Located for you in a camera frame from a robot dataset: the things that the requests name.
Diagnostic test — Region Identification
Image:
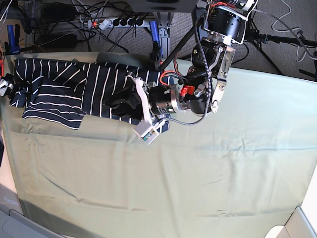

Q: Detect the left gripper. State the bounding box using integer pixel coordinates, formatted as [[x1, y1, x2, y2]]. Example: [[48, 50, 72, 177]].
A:
[[104, 71, 181, 123]]

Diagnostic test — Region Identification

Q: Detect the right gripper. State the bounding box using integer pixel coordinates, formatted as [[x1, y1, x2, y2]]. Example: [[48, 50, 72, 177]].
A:
[[0, 77, 14, 97]]

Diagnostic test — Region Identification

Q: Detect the navy white striped T-shirt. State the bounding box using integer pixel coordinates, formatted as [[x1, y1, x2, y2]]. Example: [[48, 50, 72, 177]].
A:
[[8, 59, 174, 134]]

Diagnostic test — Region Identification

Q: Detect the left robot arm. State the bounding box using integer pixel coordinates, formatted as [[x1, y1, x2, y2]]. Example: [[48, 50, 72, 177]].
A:
[[103, 0, 257, 128]]

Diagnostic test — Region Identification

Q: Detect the orange clamp left edge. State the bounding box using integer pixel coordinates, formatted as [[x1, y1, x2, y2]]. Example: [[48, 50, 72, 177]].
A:
[[0, 51, 4, 77]]

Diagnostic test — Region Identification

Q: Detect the blue black clamp left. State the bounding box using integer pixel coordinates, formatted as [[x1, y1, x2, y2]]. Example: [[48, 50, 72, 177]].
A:
[[4, 24, 20, 55]]

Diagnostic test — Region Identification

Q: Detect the orange black centre clamp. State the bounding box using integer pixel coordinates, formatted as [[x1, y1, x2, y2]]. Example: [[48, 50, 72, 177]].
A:
[[150, 50, 161, 70]]

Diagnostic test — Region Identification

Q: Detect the white power strip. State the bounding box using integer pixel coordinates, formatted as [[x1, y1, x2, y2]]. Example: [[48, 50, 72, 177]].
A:
[[87, 17, 150, 30]]

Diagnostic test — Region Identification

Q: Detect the light green table cloth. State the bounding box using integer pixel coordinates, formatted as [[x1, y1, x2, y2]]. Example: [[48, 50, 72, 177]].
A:
[[0, 51, 317, 238]]

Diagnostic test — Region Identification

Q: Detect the black tripod stand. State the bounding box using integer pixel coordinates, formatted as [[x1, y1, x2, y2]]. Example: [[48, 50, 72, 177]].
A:
[[243, 16, 317, 80]]

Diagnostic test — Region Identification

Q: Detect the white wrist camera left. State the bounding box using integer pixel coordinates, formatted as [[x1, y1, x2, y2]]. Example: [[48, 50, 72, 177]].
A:
[[134, 121, 159, 145]]

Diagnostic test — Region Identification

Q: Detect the aluminium frame post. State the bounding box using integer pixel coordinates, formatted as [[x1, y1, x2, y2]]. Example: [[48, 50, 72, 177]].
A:
[[154, 12, 174, 59]]

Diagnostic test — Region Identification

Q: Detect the blue clamp handle centre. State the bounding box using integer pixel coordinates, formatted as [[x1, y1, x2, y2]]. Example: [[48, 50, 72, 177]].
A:
[[149, 20, 161, 52]]

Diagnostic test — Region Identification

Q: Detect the black camera mount box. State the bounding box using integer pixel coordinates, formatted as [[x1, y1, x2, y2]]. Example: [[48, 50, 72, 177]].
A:
[[126, 0, 198, 12]]

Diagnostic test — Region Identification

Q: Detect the grey white cable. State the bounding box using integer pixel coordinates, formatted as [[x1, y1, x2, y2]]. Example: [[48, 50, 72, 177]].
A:
[[271, 0, 313, 62]]

